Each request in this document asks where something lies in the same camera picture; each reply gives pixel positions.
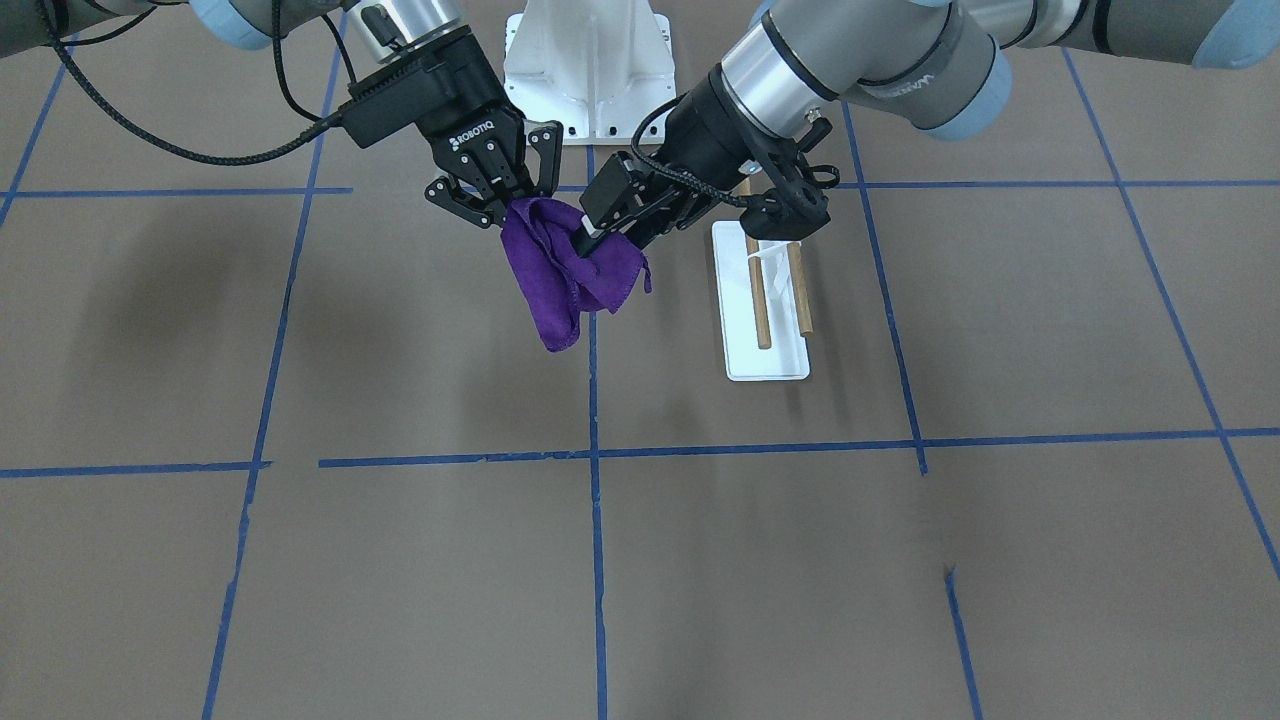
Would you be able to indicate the white towel rack base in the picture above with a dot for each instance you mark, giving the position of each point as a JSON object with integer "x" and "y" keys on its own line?
{"x": 789, "y": 359}

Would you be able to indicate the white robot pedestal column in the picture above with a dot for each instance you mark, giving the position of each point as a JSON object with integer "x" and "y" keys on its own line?
{"x": 596, "y": 67}

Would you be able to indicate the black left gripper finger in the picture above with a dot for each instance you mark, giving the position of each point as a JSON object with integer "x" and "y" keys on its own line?
{"x": 586, "y": 239}

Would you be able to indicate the upper wooden rack rod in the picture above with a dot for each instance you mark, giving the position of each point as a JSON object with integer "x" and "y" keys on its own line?
{"x": 800, "y": 289}

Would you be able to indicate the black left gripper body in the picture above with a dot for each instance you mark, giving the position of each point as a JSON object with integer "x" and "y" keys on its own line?
{"x": 703, "y": 128}

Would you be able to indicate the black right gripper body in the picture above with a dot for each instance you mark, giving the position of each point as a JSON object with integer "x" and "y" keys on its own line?
{"x": 468, "y": 112}

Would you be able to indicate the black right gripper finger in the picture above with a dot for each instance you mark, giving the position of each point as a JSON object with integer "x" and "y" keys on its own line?
{"x": 446, "y": 193}
{"x": 540, "y": 153}

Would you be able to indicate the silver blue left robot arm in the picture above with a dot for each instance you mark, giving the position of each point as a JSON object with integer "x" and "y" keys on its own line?
{"x": 940, "y": 65}

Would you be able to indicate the purple microfiber towel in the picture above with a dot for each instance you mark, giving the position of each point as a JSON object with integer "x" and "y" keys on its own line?
{"x": 557, "y": 284}

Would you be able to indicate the wooden rack rod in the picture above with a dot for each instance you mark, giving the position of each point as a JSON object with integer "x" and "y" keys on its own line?
{"x": 759, "y": 298}
{"x": 800, "y": 289}

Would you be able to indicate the lower wooden rack rod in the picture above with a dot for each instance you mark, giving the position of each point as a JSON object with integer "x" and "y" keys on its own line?
{"x": 759, "y": 298}

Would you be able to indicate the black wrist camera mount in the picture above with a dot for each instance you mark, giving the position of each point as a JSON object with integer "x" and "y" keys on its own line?
{"x": 796, "y": 206}

